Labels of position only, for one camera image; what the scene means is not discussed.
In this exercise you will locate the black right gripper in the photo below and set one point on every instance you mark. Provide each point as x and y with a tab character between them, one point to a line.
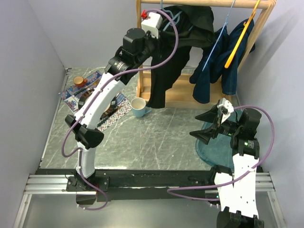
204	135

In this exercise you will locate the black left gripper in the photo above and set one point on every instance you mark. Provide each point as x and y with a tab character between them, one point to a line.
158	43

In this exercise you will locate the teal plastic hanger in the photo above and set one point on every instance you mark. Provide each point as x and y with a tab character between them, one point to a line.
176	18

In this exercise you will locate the black garment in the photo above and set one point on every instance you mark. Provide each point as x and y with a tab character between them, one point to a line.
195	29

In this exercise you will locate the dark denim skirt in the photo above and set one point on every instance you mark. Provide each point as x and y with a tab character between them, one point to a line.
229	75

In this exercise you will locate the light blue wire hanger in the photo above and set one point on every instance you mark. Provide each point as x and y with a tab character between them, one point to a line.
221	32

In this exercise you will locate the yellow plastic hanger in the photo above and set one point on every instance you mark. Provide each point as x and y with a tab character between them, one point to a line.
246	25

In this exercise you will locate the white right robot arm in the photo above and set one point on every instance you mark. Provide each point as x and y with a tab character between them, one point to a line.
236	187

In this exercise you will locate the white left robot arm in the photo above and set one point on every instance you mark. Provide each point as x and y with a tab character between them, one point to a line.
138	45

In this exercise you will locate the teal plastic basket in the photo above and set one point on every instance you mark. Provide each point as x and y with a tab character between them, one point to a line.
219	151

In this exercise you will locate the wooden clothes rack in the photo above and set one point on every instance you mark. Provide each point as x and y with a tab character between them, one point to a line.
180	95

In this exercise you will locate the light blue mug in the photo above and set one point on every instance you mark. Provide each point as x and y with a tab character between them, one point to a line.
139	108

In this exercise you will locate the striped rim dinner plate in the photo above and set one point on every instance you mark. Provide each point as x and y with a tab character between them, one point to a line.
112	105

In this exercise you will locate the orange small cup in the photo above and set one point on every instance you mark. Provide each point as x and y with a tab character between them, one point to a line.
79	81

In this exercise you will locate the blue patterned placemat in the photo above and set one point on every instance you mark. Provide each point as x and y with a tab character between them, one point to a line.
72	101

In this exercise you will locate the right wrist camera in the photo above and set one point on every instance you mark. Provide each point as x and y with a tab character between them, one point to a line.
226	109

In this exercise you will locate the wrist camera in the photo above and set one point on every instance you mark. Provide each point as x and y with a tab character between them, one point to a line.
226	109
151	23

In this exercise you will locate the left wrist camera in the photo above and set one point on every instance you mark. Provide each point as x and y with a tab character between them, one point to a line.
151	23

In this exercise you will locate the dark handled knife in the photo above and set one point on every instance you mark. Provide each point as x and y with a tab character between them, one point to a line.
108	116

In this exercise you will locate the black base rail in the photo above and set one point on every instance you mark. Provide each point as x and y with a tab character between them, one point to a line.
133	184

